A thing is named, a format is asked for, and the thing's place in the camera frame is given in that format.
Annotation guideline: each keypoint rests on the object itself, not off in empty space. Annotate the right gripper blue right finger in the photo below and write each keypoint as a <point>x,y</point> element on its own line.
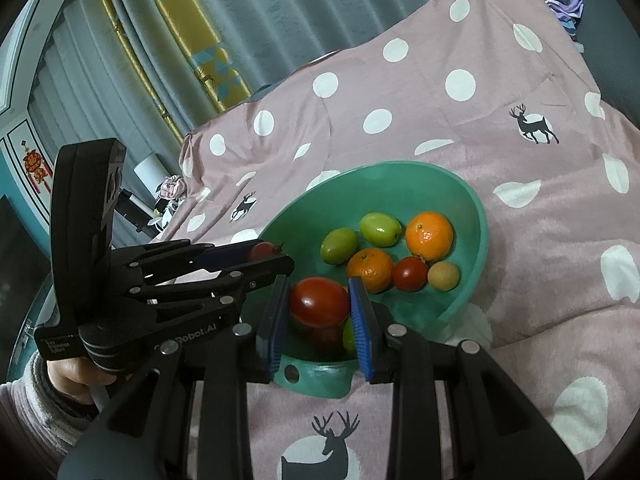
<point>373,352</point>

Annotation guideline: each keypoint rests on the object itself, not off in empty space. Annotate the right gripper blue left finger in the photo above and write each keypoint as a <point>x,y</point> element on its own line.
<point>271,329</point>

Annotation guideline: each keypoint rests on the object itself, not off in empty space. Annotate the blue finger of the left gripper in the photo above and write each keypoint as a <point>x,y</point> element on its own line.
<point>184,256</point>
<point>228,280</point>

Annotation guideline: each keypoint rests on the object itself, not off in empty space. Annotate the red cherry tomato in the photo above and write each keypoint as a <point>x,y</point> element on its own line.
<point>330,337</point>
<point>264,250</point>
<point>410,274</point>

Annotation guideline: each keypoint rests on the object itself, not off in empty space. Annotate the small orange mandarin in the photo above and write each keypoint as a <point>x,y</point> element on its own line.
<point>374,267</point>

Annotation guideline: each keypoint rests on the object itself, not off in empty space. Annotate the large red tomato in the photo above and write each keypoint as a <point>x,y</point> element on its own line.
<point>318,302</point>

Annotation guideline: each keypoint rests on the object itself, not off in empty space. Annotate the brown longan fruit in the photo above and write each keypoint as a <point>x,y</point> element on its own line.
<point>443,276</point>

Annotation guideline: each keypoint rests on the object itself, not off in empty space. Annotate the large orange mandarin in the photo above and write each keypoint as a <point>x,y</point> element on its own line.
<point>429,236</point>

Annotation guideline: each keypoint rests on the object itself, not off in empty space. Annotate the green jujube fruit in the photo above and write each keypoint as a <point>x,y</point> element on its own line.
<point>348,339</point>
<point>380,230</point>
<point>339,246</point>

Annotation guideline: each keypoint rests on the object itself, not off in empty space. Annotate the grey sleeve forearm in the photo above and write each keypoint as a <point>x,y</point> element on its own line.
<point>39,425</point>

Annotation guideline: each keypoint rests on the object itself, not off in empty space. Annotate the person's left hand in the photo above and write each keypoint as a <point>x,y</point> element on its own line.
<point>75,378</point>

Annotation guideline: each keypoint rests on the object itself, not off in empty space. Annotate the green plastic bowl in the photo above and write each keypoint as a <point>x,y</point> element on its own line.
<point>402,190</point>

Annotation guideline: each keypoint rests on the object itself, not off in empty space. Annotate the pink crumpled fabric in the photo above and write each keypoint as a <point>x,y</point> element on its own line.
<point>171,188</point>

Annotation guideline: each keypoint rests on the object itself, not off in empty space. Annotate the black phone stand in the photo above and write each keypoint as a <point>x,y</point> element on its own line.
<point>135,212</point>

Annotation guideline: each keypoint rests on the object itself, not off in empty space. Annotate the black television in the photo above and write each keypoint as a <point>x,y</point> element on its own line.
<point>23,269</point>

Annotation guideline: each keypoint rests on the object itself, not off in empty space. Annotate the white table lamp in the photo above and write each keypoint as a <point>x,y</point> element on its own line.
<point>152,173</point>

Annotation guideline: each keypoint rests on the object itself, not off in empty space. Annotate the red chinese knot decoration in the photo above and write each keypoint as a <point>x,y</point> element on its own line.
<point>37,169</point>

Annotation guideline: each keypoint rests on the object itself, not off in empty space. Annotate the yellow patterned curtain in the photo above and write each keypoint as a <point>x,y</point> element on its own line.
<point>180,59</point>

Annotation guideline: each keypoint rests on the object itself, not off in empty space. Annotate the grey curtain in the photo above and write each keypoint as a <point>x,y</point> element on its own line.
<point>84,87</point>

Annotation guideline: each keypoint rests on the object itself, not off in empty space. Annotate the pink polka dot cloth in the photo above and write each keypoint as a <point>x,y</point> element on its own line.
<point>495,92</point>

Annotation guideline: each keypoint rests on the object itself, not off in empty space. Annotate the grey sofa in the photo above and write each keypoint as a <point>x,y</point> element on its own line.
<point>610,33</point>

